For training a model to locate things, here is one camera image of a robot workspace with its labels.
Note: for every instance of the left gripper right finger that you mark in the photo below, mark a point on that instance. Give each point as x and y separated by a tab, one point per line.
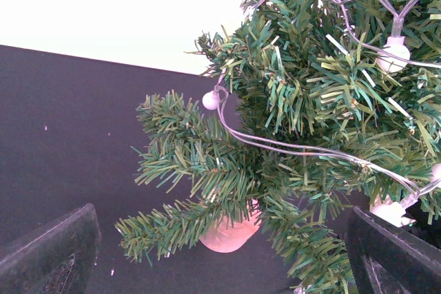
388	259

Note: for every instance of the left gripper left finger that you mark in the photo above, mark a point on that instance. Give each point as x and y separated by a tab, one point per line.
55	258

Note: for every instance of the small green christmas tree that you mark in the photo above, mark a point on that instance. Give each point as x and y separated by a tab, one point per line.
335	96

